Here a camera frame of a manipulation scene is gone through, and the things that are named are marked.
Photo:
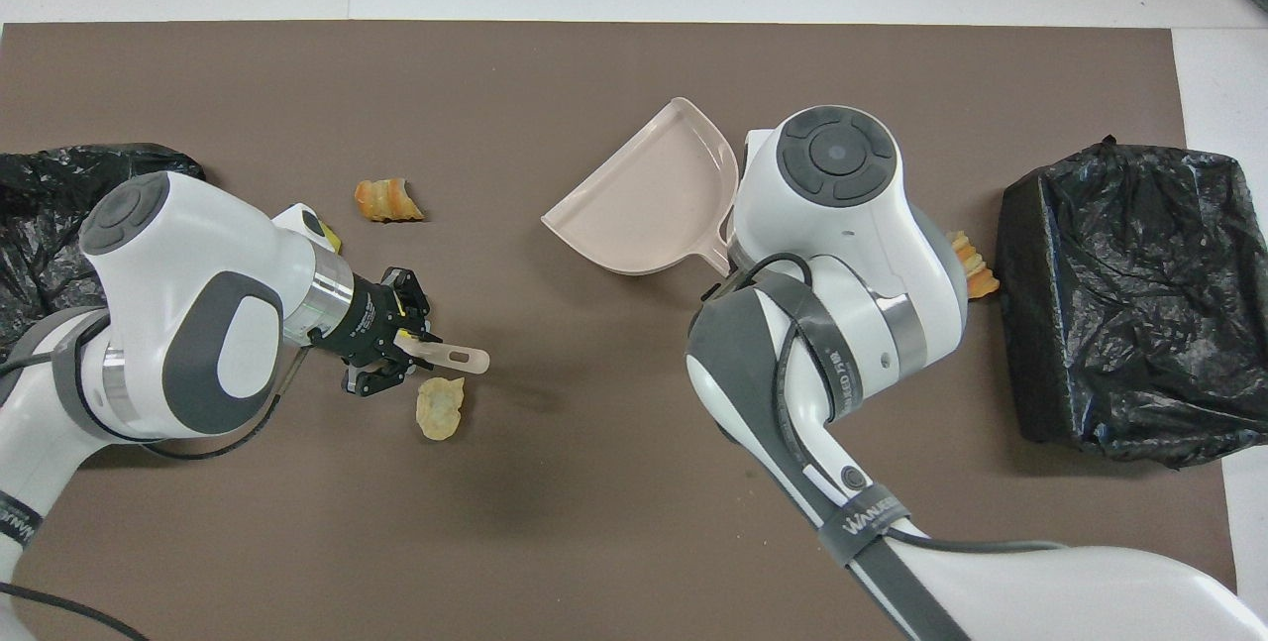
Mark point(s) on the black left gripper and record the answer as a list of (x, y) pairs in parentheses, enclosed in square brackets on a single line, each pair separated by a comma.
[(362, 324)]

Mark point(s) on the black bag lined bin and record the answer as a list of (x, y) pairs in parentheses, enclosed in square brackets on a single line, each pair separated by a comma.
[(1139, 324), (40, 215)]

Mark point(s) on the brown table mat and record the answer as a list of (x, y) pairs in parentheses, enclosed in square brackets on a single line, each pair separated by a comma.
[(594, 522)]

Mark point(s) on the pale crumbly cracker piece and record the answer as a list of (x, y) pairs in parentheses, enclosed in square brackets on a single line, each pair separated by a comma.
[(439, 410)]

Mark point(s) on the green and yellow sponge piece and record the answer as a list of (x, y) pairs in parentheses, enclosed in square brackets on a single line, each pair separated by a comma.
[(336, 243)]

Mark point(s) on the beige plastic dustpan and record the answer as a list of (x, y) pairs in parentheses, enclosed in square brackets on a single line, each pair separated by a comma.
[(644, 195)]

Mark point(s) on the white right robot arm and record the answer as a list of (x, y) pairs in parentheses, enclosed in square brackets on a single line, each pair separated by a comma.
[(842, 225)]

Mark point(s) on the beige brush with black bristles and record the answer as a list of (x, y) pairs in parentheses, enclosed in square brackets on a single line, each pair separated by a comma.
[(436, 352)]

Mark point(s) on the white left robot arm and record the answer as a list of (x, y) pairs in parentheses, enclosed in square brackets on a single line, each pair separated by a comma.
[(178, 255)]

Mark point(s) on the orange striped bread piece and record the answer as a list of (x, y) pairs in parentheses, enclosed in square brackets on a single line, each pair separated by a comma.
[(976, 269), (386, 200)]

